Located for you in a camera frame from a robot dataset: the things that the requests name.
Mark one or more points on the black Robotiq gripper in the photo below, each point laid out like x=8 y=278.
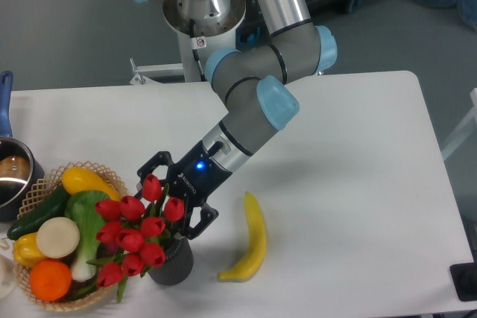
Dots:
x=192 y=179

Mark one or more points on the white garlic clove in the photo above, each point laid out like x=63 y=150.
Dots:
x=4 y=244

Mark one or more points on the green bok choy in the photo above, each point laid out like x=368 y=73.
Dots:
x=81 y=210

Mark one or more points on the orange fruit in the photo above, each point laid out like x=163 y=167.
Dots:
x=50 y=280

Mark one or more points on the dark grey ribbed vase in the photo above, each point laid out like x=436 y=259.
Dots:
x=178 y=264

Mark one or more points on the woven wicker basket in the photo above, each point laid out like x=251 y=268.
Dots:
x=38 y=193

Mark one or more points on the yellow squash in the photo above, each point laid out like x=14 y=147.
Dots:
x=78 y=179

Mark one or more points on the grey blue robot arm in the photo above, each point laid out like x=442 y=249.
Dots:
x=252 y=86

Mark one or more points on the blue handled saucepan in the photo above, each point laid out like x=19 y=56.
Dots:
x=19 y=168

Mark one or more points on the dark green cucumber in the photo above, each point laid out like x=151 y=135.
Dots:
x=52 y=206

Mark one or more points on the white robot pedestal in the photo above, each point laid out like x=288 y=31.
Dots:
x=202 y=27

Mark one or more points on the yellow banana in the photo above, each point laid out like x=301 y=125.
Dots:
x=246 y=268

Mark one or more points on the red tulip bouquet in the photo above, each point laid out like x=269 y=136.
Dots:
x=140 y=231

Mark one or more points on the yellow bell pepper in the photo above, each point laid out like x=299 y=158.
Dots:
x=26 y=251

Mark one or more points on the black device at edge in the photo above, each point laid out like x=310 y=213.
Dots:
x=464 y=280

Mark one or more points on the green chili pepper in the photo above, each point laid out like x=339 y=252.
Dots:
x=80 y=290

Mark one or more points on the cream round disc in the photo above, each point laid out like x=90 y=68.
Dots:
x=58 y=237

